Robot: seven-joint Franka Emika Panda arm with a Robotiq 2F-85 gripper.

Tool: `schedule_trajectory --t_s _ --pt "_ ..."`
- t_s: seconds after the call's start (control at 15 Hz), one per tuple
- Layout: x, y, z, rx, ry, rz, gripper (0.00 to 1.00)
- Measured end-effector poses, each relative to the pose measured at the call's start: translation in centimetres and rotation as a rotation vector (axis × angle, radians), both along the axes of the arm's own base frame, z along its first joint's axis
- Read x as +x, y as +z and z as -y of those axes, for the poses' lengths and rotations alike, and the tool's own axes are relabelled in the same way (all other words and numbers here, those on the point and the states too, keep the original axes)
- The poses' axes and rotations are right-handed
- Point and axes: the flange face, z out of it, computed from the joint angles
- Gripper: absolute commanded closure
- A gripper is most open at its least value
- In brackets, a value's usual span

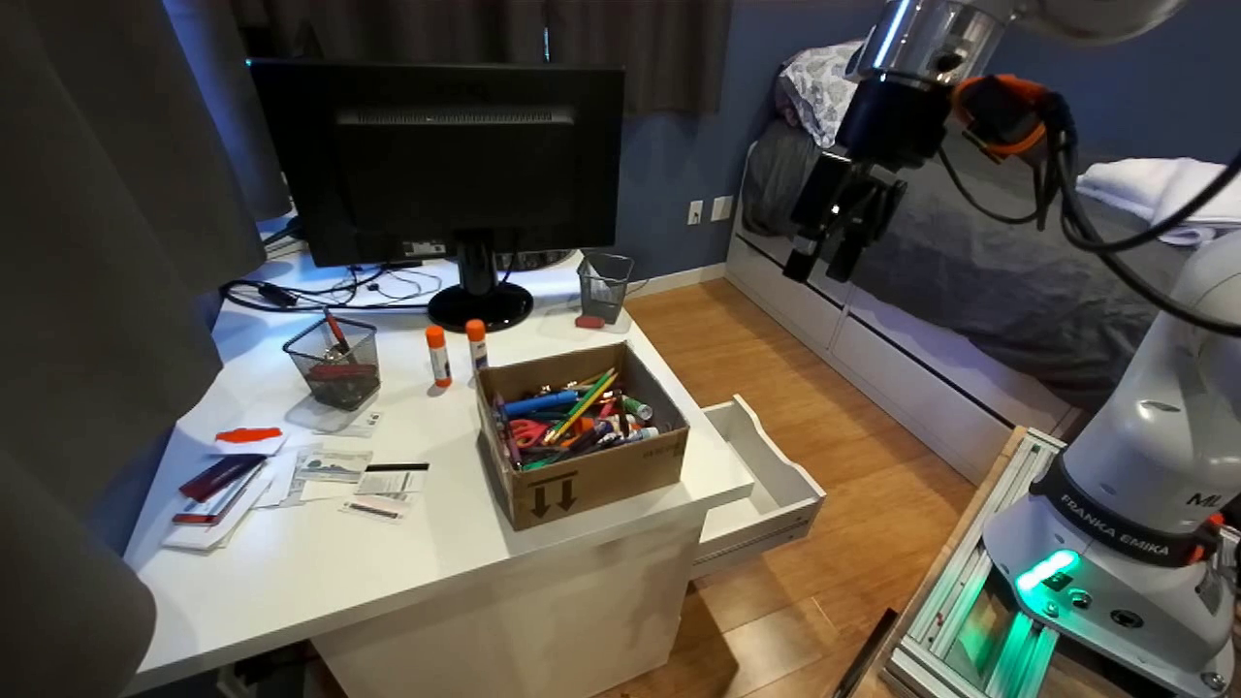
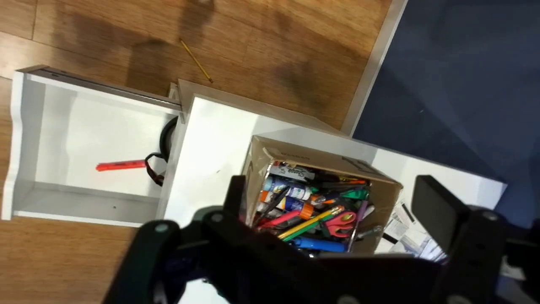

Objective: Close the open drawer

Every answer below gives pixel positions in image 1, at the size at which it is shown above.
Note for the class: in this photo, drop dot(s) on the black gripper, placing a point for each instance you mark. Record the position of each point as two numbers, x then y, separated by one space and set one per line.
894 122

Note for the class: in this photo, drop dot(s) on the white drawer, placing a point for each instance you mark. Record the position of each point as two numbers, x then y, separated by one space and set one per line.
778 485

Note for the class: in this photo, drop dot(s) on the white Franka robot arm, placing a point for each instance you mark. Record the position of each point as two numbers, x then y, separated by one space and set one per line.
1149 439

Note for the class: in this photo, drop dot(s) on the white drawer cabinet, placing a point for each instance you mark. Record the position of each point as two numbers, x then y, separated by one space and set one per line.
516 621

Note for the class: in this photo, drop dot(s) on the grey patterned pillow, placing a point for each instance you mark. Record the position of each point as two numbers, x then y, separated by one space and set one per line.
814 91

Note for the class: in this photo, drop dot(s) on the bed with grey blanket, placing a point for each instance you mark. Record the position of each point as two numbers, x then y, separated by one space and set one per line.
932 391

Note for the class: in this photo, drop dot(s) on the empty black mesh cup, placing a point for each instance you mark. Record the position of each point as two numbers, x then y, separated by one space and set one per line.
601 294

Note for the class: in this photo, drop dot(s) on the green yellow pencil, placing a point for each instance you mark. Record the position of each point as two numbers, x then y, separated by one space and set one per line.
582 405

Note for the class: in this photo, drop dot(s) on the white folded bedsheet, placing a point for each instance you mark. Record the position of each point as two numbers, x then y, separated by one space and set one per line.
1136 189

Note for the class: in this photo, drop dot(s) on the cardboard box of pens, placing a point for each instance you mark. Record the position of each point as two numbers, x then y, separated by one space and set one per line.
595 484

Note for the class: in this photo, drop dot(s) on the blue marker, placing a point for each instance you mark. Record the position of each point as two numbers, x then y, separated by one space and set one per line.
535 405

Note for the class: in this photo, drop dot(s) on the orange capped glue stick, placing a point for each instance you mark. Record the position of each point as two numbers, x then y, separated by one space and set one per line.
478 352
439 359

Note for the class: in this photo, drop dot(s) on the black computer monitor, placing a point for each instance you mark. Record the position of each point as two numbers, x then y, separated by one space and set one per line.
439 170

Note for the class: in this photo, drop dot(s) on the red pen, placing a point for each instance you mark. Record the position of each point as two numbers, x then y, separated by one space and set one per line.
336 334

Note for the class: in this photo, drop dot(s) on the white card with black strip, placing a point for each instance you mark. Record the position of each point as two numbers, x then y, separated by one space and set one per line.
385 492

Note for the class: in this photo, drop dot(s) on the black mesh cup with pens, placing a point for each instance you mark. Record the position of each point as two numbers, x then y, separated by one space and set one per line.
336 379

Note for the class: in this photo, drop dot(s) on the white paper cards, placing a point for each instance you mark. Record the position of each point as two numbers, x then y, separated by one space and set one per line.
330 472

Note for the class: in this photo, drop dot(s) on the small orange flat item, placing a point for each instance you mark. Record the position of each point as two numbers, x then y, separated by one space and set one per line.
244 437

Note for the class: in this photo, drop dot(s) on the dark red booklet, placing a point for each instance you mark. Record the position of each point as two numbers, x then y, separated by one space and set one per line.
218 492

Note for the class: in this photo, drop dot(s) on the white paper stack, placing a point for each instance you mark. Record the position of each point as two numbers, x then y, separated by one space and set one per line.
218 534

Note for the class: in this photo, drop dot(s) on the dark grey curtain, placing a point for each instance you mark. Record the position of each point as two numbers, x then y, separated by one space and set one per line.
92 324

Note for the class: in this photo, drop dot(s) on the white wall outlet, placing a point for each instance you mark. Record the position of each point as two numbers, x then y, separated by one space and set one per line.
722 206
697 213

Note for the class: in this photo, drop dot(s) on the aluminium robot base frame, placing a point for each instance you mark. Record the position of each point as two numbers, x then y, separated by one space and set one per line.
951 633

